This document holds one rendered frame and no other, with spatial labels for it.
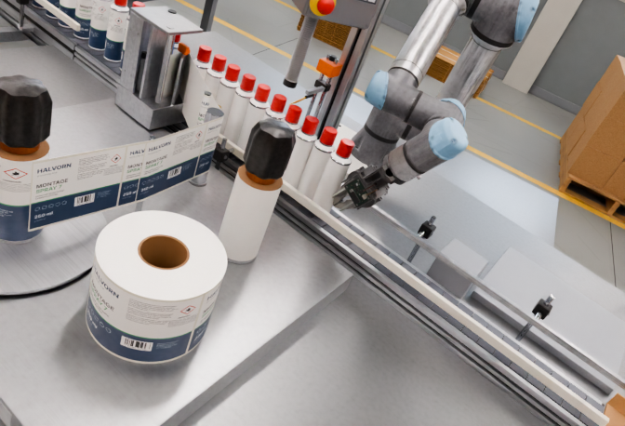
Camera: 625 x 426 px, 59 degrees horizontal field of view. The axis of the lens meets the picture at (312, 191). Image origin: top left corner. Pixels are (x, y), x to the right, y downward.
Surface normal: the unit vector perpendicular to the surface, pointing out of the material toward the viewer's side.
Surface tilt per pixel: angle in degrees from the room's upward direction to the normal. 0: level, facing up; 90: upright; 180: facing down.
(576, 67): 90
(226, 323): 0
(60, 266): 0
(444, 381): 0
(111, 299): 90
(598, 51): 90
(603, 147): 90
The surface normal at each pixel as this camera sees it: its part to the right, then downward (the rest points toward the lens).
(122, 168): 0.69, 0.58
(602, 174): -0.40, 0.40
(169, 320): 0.36, 0.62
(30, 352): 0.32, -0.79
